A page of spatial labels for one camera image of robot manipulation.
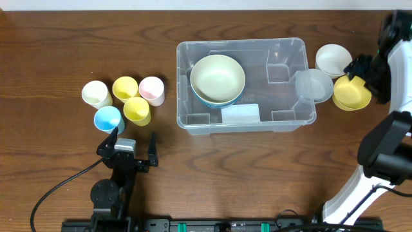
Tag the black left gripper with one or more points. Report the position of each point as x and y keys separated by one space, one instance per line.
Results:
x=129 y=164

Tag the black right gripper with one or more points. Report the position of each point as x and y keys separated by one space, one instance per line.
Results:
x=365 y=69

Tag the white small bowl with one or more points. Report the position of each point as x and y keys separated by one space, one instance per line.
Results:
x=332 y=60

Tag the yellow small bowl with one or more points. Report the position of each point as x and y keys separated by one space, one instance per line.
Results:
x=350 y=95

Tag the grey small bowl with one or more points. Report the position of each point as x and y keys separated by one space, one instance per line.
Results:
x=315 y=85

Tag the dark blue bowl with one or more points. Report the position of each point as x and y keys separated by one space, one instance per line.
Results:
x=217 y=106
x=236 y=99

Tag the beige large bowl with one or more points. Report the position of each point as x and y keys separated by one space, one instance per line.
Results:
x=217 y=78

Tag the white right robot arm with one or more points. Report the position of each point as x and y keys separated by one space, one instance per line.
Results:
x=384 y=160

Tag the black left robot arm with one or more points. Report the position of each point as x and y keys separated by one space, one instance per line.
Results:
x=110 y=197

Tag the clear plastic storage container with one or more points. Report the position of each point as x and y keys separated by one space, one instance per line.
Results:
x=270 y=67

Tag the light blue plastic cup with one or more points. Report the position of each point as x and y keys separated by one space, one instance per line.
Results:
x=108 y=118

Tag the yellow plastic cup front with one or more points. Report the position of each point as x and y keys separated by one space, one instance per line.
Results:
x=137 y=110

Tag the yellow plastic cup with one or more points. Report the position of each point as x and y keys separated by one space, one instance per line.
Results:
x=137 y=110
x=125 y=88

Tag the yellow plastic cup rear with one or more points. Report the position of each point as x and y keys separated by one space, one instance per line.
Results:
x=125 y=88

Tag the pink plastic cup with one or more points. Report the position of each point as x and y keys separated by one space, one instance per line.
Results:
x=152 y=89

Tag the cream plastic cup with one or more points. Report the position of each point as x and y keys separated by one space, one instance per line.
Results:
x=96 y=94

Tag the white label sticker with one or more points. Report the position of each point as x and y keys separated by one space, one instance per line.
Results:
x=241 y=114

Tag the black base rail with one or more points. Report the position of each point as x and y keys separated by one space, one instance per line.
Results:
x=164 y=225

